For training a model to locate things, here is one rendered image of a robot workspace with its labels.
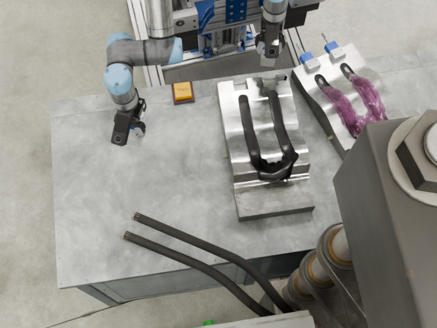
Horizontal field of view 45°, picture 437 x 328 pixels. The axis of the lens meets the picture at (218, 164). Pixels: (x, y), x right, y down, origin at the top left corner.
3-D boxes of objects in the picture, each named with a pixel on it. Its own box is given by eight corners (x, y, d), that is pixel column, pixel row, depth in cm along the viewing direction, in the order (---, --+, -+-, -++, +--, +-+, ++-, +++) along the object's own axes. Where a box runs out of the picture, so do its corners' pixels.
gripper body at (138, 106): (147, 107, 172) (142, 89, 161) (138, 131, 169) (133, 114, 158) (125, 101, 173) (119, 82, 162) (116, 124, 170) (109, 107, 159)
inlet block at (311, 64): (290, 50, 203) (292, 41, 198) (302, 45, 204) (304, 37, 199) (307, 77, 199) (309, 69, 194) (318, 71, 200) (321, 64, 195)
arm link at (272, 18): (287, 16, 165) (260, 14, 165) (285, 25, 169) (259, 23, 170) (287, -4, 168) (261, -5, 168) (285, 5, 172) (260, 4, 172)
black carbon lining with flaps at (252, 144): (235, 97, 192) (236, 84, 183) (279, 92, 192) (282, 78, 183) (252, 188, 179) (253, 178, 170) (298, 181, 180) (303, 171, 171)
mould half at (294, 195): (216, 94, 200) (216, 75, 187) (284, 85, 201) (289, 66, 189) (238, 222, 182) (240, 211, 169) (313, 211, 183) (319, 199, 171)
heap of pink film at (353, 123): (316, 89, 194) (319, 78, 187) (357, 70, 197) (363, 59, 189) (352, 148, 185) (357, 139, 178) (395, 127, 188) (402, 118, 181)
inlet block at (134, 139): (138, 110, 186) (136, 103, 181) (152, 114, 185) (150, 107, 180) (125, 143, 181) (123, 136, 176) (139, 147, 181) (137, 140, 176)
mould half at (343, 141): (290, 75, 203) (294, 60, 192) (348, 50, 207) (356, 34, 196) (358, 187, 186) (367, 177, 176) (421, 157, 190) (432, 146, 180)
